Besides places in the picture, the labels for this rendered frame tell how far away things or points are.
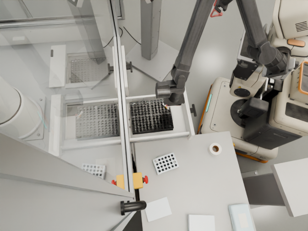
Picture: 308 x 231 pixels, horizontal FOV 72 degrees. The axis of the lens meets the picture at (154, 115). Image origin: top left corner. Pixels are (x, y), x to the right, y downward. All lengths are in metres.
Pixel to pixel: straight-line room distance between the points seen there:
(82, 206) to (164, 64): 2.25
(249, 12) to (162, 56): 1.59
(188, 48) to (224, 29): 2.04
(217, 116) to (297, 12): 1.08
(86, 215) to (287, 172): 1.35
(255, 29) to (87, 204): 0.90
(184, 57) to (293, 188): 0.97
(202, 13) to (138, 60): 1.60
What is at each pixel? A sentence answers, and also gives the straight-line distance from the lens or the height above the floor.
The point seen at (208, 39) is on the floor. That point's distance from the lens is 2.74.
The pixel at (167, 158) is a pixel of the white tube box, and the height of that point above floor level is 0.80.
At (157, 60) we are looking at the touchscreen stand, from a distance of 2.40.
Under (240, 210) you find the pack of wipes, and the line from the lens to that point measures 1.27.
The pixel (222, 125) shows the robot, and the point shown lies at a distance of 1.91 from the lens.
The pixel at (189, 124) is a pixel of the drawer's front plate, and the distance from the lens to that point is 1.14.
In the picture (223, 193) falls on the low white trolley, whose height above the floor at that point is 0.76.
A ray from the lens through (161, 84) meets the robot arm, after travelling 0.93.
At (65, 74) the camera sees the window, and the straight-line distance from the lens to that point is 0.23.
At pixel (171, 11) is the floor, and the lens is 2.95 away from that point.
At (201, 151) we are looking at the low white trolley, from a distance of 1.29.
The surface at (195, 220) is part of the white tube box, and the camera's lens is 1.20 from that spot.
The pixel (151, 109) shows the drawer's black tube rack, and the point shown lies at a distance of 1.17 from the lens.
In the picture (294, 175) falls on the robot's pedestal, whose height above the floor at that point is 0.76.
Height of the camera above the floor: 1.98
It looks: 68 degrees down
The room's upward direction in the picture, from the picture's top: 6 degrees clockwise
